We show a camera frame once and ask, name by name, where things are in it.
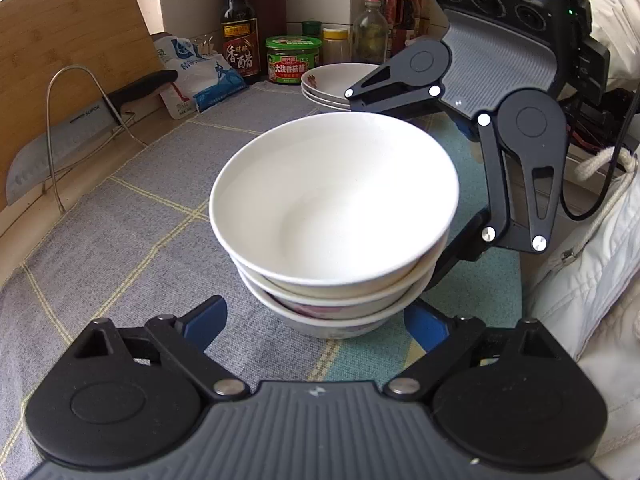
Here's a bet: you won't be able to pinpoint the grey and teal checked mat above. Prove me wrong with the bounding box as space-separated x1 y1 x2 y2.
0 80 531 401

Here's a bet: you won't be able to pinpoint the white jacket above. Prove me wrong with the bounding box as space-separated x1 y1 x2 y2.
520 155 640 480

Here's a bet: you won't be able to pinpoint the person's right forearm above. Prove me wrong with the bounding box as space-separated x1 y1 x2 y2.
585 0 640 96

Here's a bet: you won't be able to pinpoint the red sauce bottle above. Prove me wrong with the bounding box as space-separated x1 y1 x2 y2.
389 0 417 45

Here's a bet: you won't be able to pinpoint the white drawstring cord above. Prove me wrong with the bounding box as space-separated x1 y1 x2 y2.
575 147 640 181

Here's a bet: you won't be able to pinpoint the green lid sauce jar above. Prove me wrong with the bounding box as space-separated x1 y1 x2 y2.
265 36 323 85

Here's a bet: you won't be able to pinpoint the wooden cutting board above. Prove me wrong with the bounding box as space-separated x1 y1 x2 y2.
0 0 166 238

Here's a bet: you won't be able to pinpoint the white and blue salt bag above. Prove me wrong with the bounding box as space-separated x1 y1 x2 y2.
152 34 248 121

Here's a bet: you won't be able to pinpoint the black handled kitchen knife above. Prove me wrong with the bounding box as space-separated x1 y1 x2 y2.
5 70 179 207

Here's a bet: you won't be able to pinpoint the dark red knife block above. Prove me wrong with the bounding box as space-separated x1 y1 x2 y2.
247 0 289 78

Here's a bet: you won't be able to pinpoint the clear glass bottle red cap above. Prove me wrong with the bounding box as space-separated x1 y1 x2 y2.
351 0 392 65

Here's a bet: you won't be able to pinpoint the yellow lid spice jar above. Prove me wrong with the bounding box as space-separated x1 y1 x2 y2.
322 27 351 67

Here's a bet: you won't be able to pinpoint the white plate two flower prints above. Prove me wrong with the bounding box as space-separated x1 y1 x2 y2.
301 62 381 98

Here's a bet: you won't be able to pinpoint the dark vinegar bottle red label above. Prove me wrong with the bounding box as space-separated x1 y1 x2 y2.
220 0 261 86

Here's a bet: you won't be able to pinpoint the black cable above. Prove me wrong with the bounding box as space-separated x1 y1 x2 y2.
559 95 640 221

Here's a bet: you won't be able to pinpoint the metal wire rack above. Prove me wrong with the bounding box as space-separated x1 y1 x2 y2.
45 66 148 213

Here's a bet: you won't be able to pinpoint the plain white bowl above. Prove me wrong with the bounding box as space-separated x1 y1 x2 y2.
227 237 451 311
209 111 461 283

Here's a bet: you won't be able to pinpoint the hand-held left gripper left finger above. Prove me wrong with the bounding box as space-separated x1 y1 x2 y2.
75 295 251 402

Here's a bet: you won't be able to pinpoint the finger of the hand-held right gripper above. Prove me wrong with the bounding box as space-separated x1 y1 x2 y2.
429 115 567 289
344 57 446 122

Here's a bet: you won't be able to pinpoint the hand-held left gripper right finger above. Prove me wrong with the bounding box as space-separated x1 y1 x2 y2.
382 302 571 402

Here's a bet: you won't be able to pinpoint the white bowl pink floral print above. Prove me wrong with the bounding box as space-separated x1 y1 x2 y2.
237 265 436 340

